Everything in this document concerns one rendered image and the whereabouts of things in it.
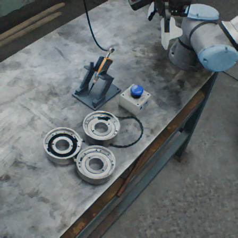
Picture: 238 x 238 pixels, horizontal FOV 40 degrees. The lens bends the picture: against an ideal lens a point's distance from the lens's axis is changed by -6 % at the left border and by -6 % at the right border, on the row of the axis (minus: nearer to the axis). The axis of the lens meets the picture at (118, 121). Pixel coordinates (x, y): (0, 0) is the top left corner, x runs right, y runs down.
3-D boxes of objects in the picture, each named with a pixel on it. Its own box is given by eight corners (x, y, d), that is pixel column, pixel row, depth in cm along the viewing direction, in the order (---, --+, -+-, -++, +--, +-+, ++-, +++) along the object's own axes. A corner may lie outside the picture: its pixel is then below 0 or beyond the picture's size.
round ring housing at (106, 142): (108, 154, 95) (109, 145, 92) (75, 138, 98) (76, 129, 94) (124, 129, 102) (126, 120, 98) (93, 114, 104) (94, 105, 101)
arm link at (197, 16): (202, 29, 124) (212, -2, 114) (215, 51, 116) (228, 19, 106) (173, 29, 122) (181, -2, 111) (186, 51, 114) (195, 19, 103)
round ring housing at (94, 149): (118, 159, 95) (120, 151, 91) (109, 190, 88) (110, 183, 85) (83, 149, 95) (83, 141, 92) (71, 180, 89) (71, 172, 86)
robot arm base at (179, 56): (180, 42, 134) (186, 22, 126) (212, 59, 129) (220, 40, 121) (161, 58, 125) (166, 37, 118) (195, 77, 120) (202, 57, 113)
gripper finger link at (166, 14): (171, 32, 87) (170, 0, 85) (166, 32, 87) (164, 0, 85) (165, 32, 92) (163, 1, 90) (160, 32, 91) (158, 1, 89)
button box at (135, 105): (136, 116, 105) (138, 105, 101) (118, 104, 108) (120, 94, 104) (151, 102, 110) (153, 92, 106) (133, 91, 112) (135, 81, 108)
